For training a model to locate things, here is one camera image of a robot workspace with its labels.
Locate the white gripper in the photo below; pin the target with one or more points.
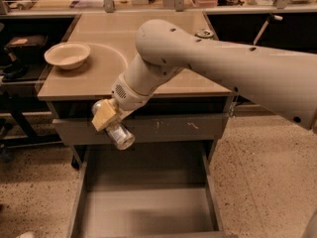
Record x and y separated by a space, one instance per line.
127 96

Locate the silver redbull can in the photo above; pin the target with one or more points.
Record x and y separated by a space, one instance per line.
119 135

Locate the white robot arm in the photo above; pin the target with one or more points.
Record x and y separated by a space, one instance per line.
283 82

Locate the grey top drawer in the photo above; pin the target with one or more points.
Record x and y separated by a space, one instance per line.
163 128

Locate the grey drawer cabinet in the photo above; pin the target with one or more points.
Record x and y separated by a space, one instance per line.
111 38

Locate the open middle drawer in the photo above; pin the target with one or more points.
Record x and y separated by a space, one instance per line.
152 190

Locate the green soda can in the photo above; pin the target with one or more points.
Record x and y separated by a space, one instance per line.
205 34

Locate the white bowl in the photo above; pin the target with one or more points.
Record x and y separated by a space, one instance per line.
68 56

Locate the black device on shelf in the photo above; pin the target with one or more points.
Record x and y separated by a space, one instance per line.
27 42

